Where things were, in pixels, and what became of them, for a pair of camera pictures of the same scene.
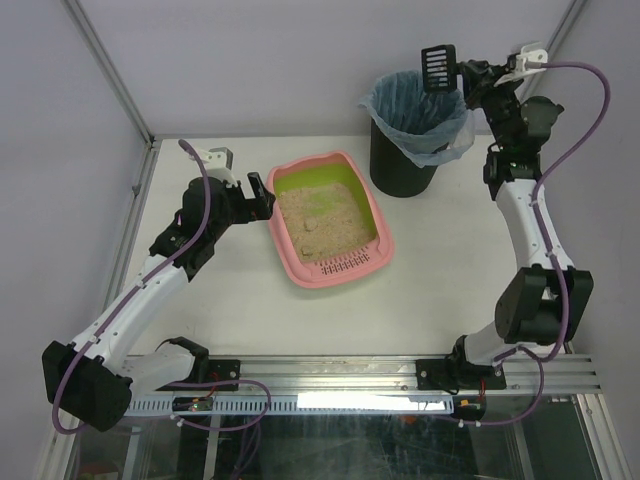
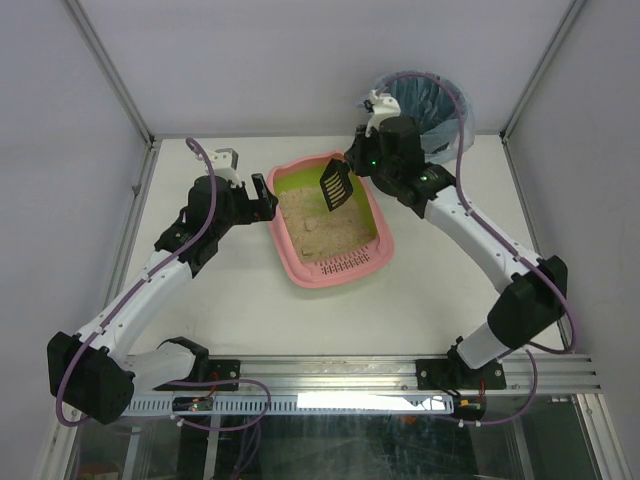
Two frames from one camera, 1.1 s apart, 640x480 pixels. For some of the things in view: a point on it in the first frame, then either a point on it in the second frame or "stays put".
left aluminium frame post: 110,69 stays put
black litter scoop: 440,68 → 336,183
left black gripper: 245,201 stays put
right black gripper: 470,73 → 356,157
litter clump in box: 310,224 stays put
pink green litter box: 326,228 stays put
